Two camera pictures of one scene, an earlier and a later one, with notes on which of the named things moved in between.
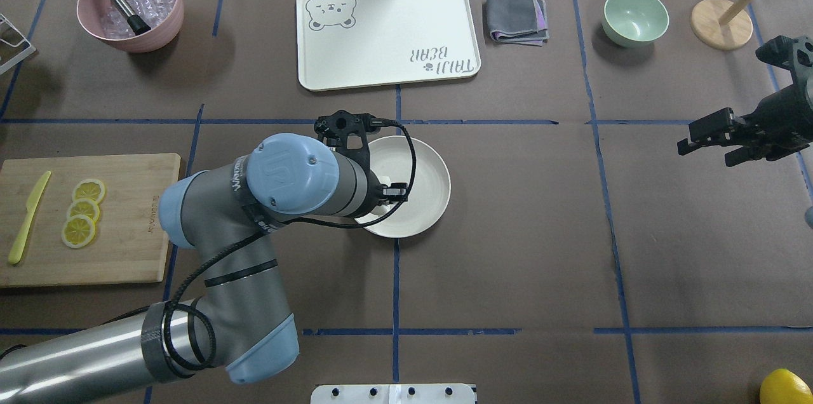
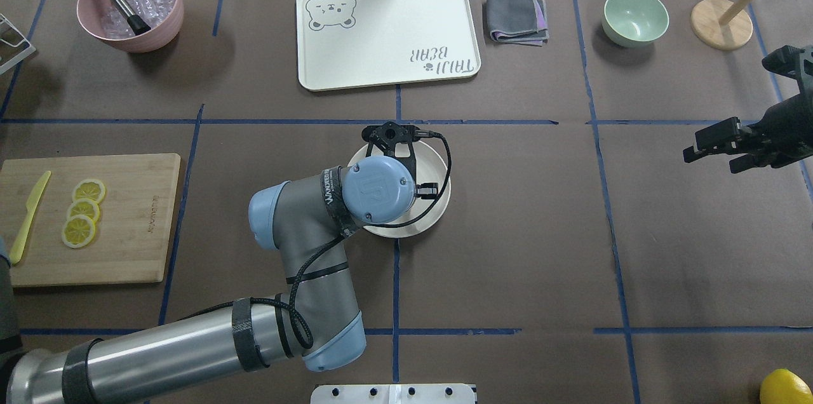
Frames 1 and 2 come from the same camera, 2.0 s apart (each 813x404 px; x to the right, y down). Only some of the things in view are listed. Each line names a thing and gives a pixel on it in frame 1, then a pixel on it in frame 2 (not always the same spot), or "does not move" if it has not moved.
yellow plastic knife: (18, 241) does not move
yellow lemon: (782, 386) does not move
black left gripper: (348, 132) -> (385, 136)
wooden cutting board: (130, 244) does not move
